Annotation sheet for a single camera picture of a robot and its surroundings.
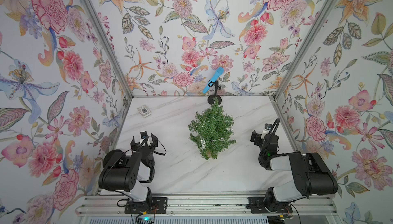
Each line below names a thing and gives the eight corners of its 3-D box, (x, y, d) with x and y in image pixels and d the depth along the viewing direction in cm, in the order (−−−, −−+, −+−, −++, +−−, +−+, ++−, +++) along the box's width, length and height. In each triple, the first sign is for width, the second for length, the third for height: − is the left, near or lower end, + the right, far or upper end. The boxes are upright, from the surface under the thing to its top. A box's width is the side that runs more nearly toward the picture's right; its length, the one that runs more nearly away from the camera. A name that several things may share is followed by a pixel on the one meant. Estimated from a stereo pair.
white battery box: (144, 118, 111) (143, 115, 109) (138, 110, 116) (136, 108, 113) (152, 113, 114) (151, 110, 112) (145, 106, 118) (144, 103, 116)
